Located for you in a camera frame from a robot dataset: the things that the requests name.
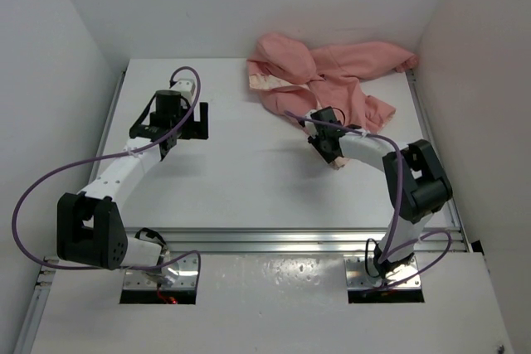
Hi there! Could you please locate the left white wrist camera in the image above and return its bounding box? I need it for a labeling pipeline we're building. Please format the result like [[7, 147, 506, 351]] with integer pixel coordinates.
[[170, 78, 197, 103]]

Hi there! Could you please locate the left aluminium side rail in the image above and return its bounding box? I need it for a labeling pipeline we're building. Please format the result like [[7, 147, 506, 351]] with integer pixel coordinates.
[[13, 70, 126, 354]]

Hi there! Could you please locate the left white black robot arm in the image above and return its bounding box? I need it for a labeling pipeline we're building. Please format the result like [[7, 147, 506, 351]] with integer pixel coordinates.
[[56, 90, 209, 270]]

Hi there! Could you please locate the aluminium side rail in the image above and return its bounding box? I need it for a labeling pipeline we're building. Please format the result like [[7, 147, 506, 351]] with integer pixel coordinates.
[[13, 70, 126, 354], [406, 70, 472, 252]]

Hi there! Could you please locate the aluminium front rail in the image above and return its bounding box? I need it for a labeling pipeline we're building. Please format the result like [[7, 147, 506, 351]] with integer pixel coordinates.
[[119, 227, 464, 255]]

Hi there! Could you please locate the right aluminium side rail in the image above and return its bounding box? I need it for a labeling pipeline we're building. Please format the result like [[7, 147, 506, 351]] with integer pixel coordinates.
[[406, 70, 472, 252]]

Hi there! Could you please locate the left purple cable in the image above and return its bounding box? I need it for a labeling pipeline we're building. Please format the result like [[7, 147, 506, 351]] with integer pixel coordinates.
[[11, 65, 202, 270]]

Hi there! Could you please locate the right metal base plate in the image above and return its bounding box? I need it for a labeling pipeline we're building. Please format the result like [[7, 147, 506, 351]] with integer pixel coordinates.
[[343, 254, 421, 293]]

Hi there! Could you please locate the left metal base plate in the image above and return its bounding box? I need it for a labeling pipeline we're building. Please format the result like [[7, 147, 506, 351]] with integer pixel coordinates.
[[122, 252, 202, 291]]

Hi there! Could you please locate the pink hooded zip jacket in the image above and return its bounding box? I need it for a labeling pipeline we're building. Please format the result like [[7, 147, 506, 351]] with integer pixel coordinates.
[[246, 33, 419, 133]]

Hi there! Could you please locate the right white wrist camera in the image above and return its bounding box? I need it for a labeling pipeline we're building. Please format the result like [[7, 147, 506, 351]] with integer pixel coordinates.
[[300, 109, 318, 137]]

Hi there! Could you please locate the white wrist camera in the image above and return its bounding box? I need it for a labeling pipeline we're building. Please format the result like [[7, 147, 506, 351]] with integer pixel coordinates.
[[300, 109, 318, 137], [170, 78, 197, 103]]

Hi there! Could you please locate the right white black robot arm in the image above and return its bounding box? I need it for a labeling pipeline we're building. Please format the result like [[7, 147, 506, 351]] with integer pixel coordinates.
[[299, 107, 453, 278]]

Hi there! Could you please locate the metal base plate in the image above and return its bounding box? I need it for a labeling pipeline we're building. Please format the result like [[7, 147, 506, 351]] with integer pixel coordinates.
[[122, 252, 202, 291], [343, 254, 421, 293]]

